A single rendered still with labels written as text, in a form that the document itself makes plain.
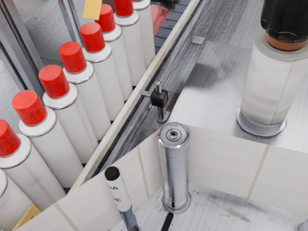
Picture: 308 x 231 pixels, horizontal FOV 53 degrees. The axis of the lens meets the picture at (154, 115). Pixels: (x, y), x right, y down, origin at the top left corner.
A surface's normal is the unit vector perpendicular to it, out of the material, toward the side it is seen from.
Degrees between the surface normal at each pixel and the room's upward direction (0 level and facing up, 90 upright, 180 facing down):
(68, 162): 90
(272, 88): 92
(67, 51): 2
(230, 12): 0
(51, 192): 90
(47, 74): 3
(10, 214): 90
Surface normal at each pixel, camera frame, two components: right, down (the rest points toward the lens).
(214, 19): -0.07, -0.63
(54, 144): 0.64, 0.57
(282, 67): -0.27, 0.79
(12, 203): 0.94, 0.22
